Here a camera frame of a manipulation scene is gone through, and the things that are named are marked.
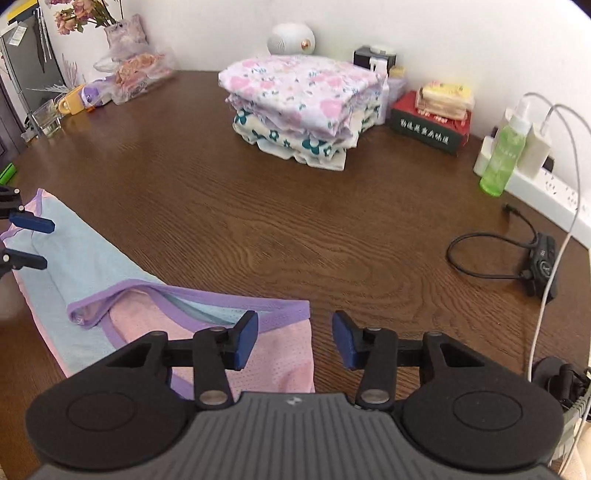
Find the clear bag of snacks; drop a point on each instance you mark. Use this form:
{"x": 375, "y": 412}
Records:
{"x": 138, "y": 69}

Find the wrapped flower vase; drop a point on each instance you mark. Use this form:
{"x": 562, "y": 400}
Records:
{"x": 127, "y": 34}

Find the small white plug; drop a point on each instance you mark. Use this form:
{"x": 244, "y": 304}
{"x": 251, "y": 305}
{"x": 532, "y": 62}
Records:
{"x": 482, "y": 159}

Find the green spray bottle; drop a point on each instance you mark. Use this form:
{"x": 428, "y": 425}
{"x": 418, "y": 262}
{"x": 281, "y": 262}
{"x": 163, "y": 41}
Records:
{"x": 501, "y": 157}

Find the white round speaker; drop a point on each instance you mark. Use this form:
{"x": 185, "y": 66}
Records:
{"x": 291, "y": 41}

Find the pink and blue mesh garment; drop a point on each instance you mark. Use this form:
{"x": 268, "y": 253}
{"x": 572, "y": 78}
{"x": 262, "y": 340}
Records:
{"x": 92, "y": 286}

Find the yellow box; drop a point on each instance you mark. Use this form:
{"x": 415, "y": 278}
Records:
{"x": 21, "y": 10}

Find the purple packet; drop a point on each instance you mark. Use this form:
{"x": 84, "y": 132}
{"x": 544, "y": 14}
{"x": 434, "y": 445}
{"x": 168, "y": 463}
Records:
{"x": 94, "y": 94}

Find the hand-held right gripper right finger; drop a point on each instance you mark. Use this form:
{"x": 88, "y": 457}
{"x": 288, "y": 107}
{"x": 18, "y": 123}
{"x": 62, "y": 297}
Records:
{"x": 346, "y": 341}

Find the green box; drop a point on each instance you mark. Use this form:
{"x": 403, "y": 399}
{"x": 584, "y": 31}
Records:
{"x": 7, "y": 175}

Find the yellow cup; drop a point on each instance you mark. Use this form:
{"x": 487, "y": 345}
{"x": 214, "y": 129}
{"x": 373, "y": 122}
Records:
{"x": 74, "y": 104}

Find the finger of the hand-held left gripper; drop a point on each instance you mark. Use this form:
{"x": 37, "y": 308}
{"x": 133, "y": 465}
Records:
{"x": 23, "y": 261}
{"x": 32, "y": 222}

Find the grey refrigerator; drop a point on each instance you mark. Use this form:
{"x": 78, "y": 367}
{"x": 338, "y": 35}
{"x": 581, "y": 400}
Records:
{"x": 27, "y": 60}

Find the dried rose bouquet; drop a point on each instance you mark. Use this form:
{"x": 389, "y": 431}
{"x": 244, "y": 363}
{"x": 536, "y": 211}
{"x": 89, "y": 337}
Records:
{"x": 74, "y": 18}

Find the clear drinking glass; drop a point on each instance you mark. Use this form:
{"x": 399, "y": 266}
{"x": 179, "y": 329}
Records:
{"x": 46, "y": 122}

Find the yellow snack packets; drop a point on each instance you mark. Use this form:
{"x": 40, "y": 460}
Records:
{"x": 445, "y": 99}

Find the black and white device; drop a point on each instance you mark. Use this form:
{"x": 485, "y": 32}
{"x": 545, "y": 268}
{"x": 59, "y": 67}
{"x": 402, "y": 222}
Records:
{"x": 364, "y": 57}

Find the black and red printed box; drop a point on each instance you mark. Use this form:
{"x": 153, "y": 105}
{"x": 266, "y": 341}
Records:
{"x": 425, "y": 131}

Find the stack of folded floral clothes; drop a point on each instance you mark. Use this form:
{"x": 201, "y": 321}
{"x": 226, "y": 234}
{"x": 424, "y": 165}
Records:
{"x": 295, "y": 145}

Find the white charger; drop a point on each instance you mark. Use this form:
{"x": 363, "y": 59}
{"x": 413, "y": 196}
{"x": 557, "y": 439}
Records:
{"x": 533, "y": 152}

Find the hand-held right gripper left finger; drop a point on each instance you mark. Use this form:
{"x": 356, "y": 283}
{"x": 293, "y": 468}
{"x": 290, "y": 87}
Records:
{"x": 244, "y": 341}

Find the pink floral folded cloth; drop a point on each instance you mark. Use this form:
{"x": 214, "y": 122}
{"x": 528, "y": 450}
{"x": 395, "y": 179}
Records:
{"x": 295, "y": 87}

